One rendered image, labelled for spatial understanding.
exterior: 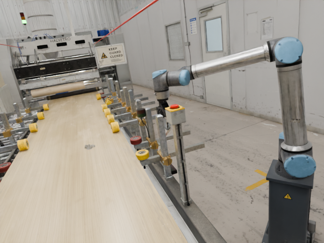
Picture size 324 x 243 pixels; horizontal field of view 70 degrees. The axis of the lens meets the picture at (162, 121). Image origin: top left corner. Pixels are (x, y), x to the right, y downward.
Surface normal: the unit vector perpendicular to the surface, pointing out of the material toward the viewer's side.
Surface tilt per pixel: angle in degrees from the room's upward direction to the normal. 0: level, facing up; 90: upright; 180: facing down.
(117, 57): 90
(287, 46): 82
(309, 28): 90
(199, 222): 0
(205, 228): 0
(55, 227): 0
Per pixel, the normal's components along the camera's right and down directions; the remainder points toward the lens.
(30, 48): 0.33, 0.26
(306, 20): -0.89, 0.25
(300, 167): -0.30, 0.42
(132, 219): -0.14, -0.94
